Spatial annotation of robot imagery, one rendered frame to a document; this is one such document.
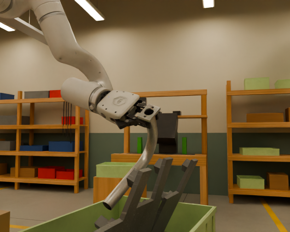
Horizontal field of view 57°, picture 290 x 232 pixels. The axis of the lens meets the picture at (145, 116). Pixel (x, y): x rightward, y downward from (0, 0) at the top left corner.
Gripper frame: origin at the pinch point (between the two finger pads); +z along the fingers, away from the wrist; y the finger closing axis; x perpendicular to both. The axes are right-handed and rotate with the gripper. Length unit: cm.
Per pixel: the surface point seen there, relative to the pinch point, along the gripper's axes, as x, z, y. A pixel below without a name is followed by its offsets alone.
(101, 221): 7.5, 3.9, -27.5
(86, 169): 424, -325, 139
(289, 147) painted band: 380, 34, 352
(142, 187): 0.3, 10.5, -18.6
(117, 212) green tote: 52, -16, -12
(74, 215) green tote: 29.8, -17.1, -25.7
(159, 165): 9.1, 6.8, -7.1
